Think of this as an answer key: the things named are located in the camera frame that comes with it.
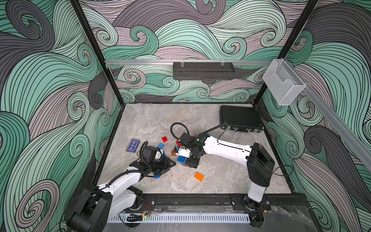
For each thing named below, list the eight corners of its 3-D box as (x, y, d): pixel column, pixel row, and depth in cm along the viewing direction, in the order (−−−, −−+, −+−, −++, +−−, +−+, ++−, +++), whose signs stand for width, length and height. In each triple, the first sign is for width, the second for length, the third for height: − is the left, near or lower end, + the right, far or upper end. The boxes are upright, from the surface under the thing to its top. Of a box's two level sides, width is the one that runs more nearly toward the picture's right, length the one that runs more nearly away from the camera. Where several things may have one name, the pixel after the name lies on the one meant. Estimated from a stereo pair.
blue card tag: (126, 150, 95) (125, 149, 93) (132, 139, 100) (131, 138, 99) (134, 152, 94) (133, 151, 92) (140, 141, 99) (139, 139, 98)
